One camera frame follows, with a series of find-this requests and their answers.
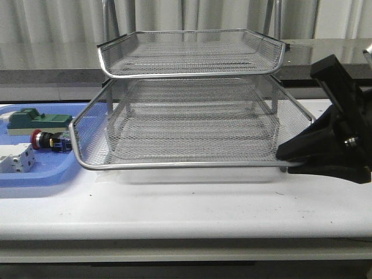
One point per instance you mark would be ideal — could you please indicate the blue plastic tray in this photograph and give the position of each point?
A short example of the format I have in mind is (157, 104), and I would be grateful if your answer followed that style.
(50, 167)

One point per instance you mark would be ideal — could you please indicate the grey metal rack frame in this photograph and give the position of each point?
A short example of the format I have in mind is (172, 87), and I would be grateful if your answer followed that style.
(273, 16)

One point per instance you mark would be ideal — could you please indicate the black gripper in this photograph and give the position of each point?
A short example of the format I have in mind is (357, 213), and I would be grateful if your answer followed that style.
(338, 143)

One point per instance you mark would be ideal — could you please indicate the red emergency stop button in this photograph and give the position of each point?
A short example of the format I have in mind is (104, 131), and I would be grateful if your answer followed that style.
(57, 142)

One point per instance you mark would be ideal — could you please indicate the silver mesh tray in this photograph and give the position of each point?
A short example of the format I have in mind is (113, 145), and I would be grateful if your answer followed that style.
(157, 54)
(168, 123)

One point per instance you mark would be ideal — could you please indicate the green electrical switch block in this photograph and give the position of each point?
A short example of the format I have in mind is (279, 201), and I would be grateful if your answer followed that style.
(25, 121)

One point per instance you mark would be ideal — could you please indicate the white circuit breaker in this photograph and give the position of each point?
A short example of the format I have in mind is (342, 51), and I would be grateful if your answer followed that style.
(19, 158)

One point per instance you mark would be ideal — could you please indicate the silver mesh top tray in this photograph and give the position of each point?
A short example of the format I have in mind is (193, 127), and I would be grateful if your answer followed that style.
(157, 54)

